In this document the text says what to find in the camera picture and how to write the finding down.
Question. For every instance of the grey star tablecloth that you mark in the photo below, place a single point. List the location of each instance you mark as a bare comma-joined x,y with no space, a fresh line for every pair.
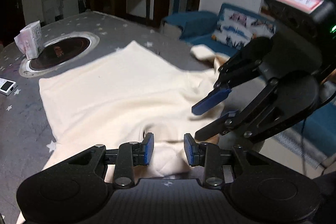
21,121

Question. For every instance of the dark door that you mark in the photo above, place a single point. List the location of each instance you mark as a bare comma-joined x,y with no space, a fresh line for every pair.
10,3

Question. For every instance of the round black induction cooker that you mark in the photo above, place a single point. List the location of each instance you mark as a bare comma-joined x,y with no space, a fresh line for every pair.
65,50

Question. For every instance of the blue cabinet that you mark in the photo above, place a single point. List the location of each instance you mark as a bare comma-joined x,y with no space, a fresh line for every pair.
181,1

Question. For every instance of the white water dispenser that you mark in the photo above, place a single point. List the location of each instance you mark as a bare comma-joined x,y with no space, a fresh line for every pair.
48,8

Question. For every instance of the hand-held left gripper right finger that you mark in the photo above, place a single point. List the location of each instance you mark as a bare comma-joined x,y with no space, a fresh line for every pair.
189,151

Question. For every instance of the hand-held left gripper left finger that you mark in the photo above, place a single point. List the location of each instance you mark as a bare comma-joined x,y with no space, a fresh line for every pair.
148,148

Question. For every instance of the white tissue pack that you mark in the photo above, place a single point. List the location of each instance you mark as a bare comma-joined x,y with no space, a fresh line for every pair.
31,40

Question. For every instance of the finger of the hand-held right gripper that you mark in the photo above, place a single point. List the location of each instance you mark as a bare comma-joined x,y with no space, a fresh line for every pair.
231,120
210,102

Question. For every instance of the white remote control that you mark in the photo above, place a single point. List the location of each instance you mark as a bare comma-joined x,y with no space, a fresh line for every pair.
6,86

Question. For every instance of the blue sofa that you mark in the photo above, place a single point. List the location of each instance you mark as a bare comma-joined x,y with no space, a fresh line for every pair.
199,22

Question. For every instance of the cream knit sweater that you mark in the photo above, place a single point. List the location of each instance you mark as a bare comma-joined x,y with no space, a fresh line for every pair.
105,95

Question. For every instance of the butterfly print cushion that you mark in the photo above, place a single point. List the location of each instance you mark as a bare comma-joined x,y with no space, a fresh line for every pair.
236,27

